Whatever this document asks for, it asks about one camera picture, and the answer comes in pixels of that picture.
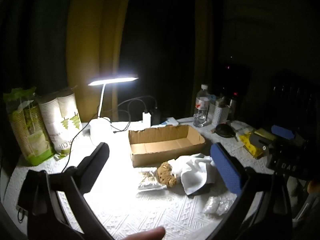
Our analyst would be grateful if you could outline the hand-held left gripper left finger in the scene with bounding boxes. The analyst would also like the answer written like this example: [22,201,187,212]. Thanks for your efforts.
[19,142,115,240]

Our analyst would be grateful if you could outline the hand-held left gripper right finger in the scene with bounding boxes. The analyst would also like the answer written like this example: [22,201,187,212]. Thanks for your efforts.
[207,142,293,240]

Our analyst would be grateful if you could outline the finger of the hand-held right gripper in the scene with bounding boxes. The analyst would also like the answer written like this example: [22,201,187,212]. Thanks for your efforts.
[250,134,275,158]
[271,124,295,140]

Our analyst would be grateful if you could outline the white cloth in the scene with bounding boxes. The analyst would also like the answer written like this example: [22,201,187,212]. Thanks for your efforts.
[172,154,218,196]

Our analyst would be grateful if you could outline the small clear plastic bag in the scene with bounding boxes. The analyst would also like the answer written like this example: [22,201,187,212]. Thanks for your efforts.
[202,197,232,215]

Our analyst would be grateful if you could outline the cotton swab bag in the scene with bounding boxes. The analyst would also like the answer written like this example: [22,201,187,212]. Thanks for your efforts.
[136,169,167,193]

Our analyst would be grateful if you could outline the brown plush toy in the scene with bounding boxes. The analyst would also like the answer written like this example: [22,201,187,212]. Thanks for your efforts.
[157,162,177,187]

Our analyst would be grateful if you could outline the cardboard box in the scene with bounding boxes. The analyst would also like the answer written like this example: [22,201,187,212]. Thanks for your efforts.
[128,124,207,168]

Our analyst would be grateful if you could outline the person's right hand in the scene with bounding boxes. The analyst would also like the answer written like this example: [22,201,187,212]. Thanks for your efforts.
[307,180,320,195]

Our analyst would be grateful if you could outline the yellow packet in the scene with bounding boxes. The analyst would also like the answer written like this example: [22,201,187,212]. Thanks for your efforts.
[239,129,275,159]

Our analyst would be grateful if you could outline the white desk lamp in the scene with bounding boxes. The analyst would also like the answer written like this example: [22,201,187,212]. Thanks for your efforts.
[87,74,139,143]

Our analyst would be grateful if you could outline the black round case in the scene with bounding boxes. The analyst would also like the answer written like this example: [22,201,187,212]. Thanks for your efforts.
[215,124,235,138]

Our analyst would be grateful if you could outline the white perforated container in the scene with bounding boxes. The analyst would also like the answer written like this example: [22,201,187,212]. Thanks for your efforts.
[212,102,229,125]

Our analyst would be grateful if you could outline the tree print paper cup pack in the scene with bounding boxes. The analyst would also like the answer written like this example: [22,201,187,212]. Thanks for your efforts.
[39,87,83,160]

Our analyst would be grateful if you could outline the green paper cup pack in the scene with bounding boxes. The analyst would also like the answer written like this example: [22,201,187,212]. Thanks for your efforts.
[3,87,57,167]

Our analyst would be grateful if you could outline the white charger plug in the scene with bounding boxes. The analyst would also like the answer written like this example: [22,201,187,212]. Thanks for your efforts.
[142,112,152,128]

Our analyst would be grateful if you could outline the clear plastic water bottle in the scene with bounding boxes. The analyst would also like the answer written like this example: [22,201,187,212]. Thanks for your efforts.
[193,84,210,128]

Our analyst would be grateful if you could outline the dark appliance with red light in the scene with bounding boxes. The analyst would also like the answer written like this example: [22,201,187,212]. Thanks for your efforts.
[217,62,250,98]

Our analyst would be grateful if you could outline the white patterned tablecloth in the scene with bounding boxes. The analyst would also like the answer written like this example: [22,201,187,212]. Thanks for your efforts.
[5,117,310,240]

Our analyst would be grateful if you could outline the black power adapter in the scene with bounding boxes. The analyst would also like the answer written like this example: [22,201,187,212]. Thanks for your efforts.
[151,108,162,126]

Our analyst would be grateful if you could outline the yellow curtain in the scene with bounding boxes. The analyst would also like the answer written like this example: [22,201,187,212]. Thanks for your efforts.
[65,0,133,123]

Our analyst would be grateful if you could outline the thin black cable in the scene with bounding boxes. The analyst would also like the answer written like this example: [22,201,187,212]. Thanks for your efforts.
[62,95,158,173]

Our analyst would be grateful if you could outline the black charger cable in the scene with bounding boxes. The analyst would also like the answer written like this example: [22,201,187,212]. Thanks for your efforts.
[113,99,150,133]

